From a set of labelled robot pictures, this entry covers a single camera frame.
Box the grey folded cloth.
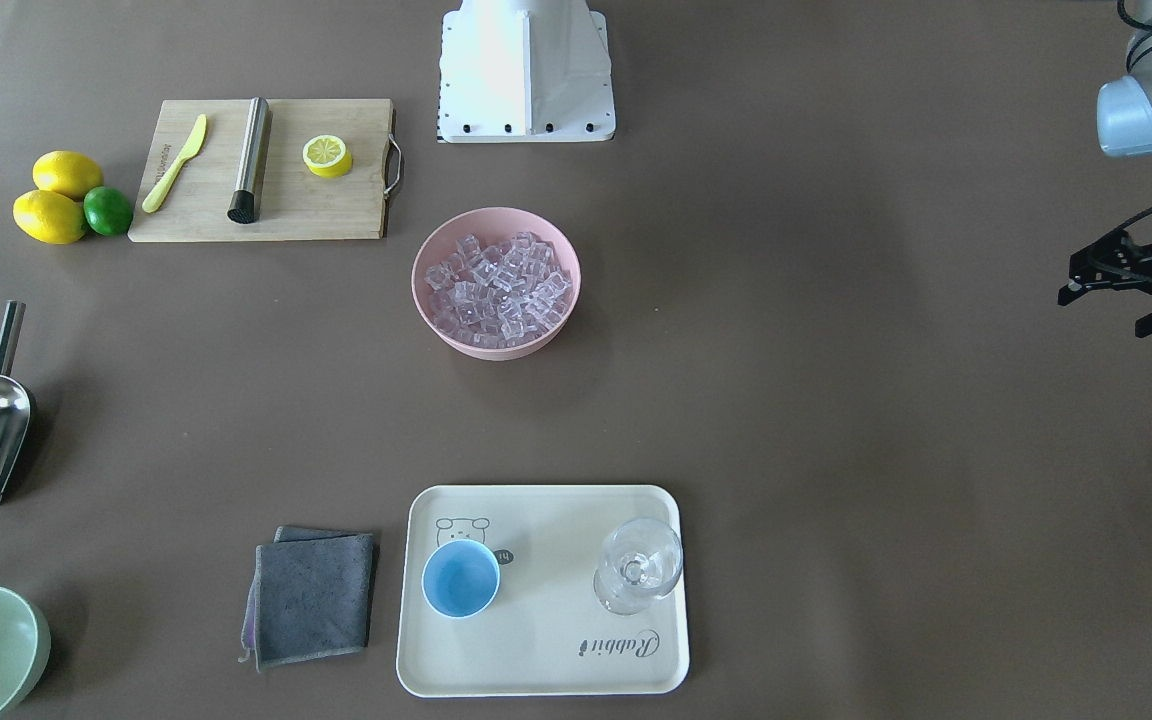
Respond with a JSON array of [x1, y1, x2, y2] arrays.
[[238, 525, 379, 673]]

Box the light blue cup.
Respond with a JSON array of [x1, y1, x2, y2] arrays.
[[420, 539, 502, 619]]

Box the yellow lemon lower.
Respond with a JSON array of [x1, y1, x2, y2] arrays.
[[12, 190, 90, 245]]

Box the pink bowl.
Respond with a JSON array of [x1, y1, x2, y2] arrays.
[[411, 209, 582, 361]]

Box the clear wine glass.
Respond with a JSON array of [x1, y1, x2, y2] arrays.
[[593, 518, 684, 616]]

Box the half lemon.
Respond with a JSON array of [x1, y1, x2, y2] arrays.
[[301, 135, 353, 179]]

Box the clear plastic ice cubes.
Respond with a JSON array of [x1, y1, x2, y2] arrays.
[[417, 232, 576, 350]]

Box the yellow lemon upper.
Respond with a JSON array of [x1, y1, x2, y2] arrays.
[[31, 150, 104, 202]]

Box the green lime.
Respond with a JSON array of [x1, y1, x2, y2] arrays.
[[82, 185, 134, 236]]

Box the yellow plastic knife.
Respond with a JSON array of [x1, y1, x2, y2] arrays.
[[141, 114, 209, 214]]

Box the steel muddler black tip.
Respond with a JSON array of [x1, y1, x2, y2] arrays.
[[227, 97, 271, 223]]

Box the yellow lemon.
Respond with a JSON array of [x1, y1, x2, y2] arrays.
[[31, 150, 104, 202], [12, 190, 90, 245]]

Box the bamboo cutting board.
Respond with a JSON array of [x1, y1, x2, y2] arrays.
[[128, 97, 401, 243]]

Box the cream rabbit serving tray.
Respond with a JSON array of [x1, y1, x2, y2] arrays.
[[396, 484, 690, 698]]

